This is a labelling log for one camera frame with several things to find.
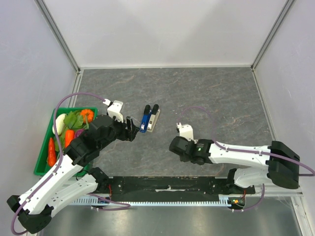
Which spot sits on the green plastic bin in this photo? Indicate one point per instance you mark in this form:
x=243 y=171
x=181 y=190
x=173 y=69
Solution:
x=41 y=167

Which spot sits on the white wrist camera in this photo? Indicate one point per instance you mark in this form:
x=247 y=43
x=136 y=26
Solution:
x=114 y=109
x=185 y=131

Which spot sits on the orange toy pumpkin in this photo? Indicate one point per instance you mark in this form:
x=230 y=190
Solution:
x=87 y=115

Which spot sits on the blue stapler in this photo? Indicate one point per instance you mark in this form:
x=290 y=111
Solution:
x=145 y=119

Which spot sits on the green toy leafy vegetable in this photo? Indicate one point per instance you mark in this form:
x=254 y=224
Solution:
x=74 y=120

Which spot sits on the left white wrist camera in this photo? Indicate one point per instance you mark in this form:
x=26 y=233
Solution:
x=114 y=109

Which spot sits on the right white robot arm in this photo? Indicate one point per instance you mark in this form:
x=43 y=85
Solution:
x=276 y=163

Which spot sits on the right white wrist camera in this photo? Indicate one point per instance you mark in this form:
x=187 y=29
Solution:
x=185 y=131

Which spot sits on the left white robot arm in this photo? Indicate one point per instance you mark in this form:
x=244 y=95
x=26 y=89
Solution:
x=35 y=208

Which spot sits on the orange toy carrot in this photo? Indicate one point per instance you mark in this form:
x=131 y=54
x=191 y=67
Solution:
x=69 y=136

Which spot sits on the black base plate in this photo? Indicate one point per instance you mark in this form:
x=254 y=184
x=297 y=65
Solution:
x=170 y=189

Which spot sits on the white toy eggplant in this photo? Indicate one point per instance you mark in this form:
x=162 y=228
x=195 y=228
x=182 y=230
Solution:
x=60 y=123

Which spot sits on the beige black stapler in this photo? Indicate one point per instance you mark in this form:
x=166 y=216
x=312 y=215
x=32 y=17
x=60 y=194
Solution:
x=153 y=117

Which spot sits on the red toy chili pepper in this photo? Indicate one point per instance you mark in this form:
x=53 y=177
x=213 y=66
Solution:
x=51 y=157

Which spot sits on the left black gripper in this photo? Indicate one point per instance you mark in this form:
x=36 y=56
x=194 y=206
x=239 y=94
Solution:
x=129 y=134

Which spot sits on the purple toy onion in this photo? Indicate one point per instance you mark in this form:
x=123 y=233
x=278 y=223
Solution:
x=78 y=133

